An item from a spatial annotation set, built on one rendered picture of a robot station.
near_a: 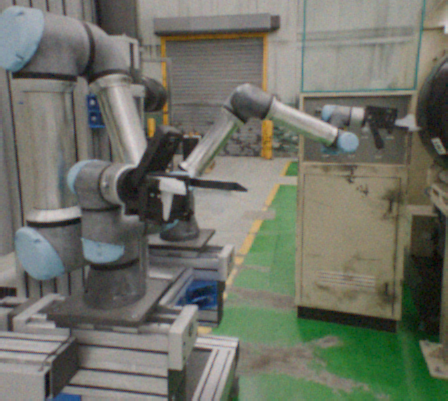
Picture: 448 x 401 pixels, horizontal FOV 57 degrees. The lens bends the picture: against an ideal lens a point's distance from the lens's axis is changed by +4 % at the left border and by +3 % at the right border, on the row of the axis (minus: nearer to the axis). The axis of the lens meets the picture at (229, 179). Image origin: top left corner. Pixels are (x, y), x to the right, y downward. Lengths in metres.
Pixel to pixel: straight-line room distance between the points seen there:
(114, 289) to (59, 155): 0.34
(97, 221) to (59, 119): 0.23
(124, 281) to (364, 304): 1.63
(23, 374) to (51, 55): 0.66
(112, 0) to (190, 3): 10.17
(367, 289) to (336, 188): 0.57
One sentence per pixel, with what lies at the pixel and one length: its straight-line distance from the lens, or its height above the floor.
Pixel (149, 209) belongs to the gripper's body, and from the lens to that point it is 0.66.
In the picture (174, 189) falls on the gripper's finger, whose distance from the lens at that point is 0.56.
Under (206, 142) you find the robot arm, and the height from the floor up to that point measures 1.06.
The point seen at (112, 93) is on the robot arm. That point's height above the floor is 1.21.
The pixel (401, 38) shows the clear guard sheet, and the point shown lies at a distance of 2.25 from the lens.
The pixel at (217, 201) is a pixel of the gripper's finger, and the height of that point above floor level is 1.03.
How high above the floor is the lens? 1.17
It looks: 10 degrees down
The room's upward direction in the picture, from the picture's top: straight up
